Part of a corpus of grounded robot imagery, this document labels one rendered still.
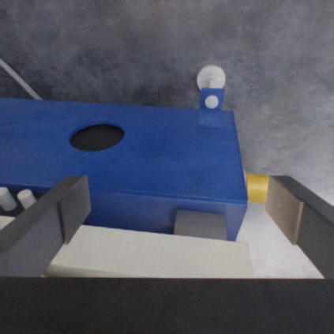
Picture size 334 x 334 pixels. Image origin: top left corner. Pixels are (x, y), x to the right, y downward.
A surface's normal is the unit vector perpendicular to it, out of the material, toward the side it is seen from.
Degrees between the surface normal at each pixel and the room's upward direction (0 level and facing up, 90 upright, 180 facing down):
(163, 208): 0
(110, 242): 90
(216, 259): 90
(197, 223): 90
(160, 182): 90
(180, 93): 0
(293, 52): 0
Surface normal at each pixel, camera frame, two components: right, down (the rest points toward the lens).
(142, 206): -0.13, 0.65
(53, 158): 0.00, -0.75
